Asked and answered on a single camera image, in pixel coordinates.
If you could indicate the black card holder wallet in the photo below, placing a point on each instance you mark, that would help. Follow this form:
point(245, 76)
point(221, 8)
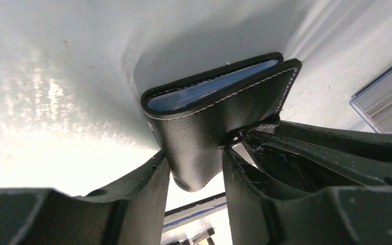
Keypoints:
point(194, 117)

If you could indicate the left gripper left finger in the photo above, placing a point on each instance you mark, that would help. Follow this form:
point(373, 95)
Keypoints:
point(129, 210)

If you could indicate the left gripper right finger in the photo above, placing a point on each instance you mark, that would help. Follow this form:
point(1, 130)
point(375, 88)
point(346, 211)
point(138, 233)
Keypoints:
point(263, 210)

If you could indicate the clear plastic card tray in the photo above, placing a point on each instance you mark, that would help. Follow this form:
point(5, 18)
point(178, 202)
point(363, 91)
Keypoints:
point(373, 103)

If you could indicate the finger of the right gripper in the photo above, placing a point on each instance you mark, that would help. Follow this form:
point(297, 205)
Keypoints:
point(310, 167)
point(364, 144)

